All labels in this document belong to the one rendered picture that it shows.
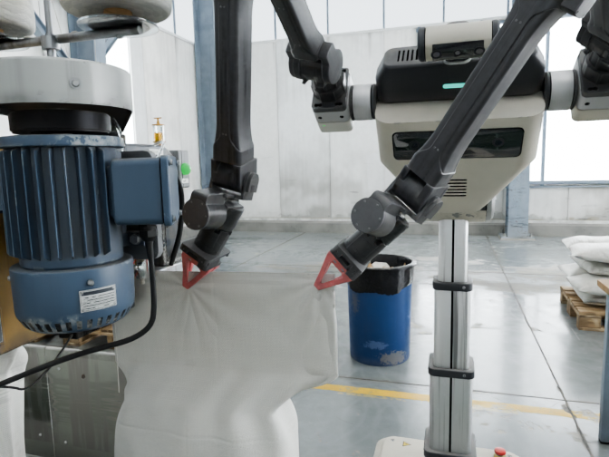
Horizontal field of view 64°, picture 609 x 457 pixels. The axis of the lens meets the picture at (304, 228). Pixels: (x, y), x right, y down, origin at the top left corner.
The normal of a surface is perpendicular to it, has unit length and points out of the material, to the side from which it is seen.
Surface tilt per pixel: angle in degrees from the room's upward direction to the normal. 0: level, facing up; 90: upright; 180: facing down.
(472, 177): 130
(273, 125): 90
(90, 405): 90
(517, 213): 90
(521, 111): 40
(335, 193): 90
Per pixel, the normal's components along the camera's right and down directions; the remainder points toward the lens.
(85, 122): 0.79, 0.06
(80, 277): 0.52, 0.14
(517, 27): -0.68, 0.14
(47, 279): 0.02, 0.15
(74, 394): -0.29, 0.13
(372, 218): -0.50, -0.14
